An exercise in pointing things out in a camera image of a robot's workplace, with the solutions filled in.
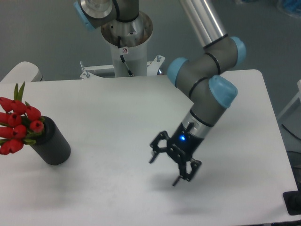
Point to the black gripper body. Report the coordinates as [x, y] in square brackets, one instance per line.
[183, 144]

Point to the red tulip bouquet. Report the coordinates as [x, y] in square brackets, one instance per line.
[20, 123]

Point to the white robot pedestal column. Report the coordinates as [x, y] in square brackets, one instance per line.
[128, 45]

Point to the white metal base frame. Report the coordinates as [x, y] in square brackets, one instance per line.
[107, 71]

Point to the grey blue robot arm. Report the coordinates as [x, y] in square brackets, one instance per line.
[199, 80]

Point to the white rounded side table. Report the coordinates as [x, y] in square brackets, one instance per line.
[23, 72]

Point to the white frame at right edge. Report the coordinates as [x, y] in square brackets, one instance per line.
[292, 105]

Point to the black device at table edge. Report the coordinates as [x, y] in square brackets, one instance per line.
[293, 202]

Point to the black ribbed cylindrical vase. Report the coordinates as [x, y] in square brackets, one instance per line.
[52, 146]

